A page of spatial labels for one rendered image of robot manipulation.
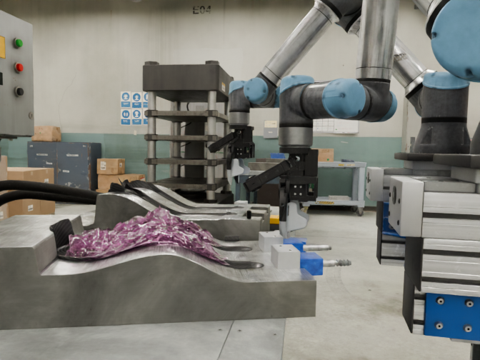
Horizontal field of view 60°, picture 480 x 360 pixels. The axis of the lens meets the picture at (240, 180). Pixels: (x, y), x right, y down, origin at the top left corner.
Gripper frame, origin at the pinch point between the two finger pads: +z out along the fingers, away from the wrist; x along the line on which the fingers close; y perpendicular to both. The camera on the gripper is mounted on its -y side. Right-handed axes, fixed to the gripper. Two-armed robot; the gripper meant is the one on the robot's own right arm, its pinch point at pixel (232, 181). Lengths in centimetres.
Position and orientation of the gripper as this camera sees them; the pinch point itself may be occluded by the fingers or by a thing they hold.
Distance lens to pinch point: 149.0
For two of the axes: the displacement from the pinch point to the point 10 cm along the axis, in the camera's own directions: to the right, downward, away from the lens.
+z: -0.2, 10.0, 0.7
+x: 3.0, -0.6, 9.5
